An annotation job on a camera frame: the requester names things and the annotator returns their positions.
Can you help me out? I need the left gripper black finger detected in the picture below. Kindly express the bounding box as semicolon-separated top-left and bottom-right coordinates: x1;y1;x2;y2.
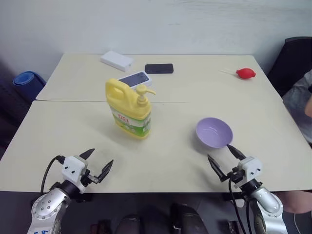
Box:
78;147;96;161
97;159;115;183

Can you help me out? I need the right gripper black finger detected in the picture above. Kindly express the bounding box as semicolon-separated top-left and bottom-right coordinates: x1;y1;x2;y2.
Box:
227;144;246;161
207;154;227;183

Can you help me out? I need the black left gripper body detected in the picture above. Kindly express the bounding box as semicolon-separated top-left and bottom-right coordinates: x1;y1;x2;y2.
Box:
78;167;101;194

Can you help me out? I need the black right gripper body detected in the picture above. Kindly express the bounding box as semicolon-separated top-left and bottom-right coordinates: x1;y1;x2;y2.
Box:
225;166;246;184

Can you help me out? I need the purple plastic bowl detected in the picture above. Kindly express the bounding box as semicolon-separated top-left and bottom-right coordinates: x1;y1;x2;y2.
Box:
195;117;234;150

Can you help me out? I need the yellow detergent pump bottle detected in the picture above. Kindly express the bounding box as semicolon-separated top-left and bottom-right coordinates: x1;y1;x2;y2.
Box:
105;78;156;140

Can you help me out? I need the dark rounded shape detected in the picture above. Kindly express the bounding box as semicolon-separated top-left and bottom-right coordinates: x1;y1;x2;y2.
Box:
116;214;147;234
170;202;208;234

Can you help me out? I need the person's bare leg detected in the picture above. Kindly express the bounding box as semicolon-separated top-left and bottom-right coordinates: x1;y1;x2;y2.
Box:
278;190;312;215

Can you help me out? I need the person in gray shirt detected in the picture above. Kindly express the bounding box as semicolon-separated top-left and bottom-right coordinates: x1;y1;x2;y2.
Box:
282;69;312;145

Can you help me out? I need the red rubber air blower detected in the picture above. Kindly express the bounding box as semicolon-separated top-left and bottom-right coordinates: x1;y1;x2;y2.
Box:
221;68;257;80

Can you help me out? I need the blue-grey smartphone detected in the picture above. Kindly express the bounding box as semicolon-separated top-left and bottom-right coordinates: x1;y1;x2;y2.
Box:
117;70;154;89

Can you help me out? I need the rolled blue foam mat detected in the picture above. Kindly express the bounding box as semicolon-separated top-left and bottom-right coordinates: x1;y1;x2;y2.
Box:
12;71;47;103

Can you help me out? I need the plain white rectangular box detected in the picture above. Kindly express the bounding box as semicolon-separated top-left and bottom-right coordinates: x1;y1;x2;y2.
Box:
100;50;135;73

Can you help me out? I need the black chair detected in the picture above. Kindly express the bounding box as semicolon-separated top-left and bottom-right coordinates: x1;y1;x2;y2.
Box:
266;36;312;98

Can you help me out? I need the black smartphone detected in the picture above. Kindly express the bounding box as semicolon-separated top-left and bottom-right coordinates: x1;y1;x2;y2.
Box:
145;63;175;75

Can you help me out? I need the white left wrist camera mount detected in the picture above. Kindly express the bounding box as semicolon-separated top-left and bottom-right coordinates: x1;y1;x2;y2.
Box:
61;156;89;194

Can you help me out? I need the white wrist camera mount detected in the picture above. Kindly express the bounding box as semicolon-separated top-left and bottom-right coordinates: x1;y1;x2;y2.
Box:
233;156;264;189
61;156;89;194

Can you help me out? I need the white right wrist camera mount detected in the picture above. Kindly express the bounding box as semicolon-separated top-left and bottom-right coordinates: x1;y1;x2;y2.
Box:
233;156;264;189

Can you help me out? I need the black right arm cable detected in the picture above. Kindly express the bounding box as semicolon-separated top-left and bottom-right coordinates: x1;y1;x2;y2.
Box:
227;170;252;234

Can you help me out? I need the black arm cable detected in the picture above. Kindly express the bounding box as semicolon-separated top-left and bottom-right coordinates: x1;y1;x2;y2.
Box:
227;170;252;234
39;156;65;194

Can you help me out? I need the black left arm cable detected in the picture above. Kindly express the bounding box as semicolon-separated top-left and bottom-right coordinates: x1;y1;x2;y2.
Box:
39;156;65;194

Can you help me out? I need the thin white cable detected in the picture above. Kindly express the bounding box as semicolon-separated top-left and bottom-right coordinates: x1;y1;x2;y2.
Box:
293;212;302;234

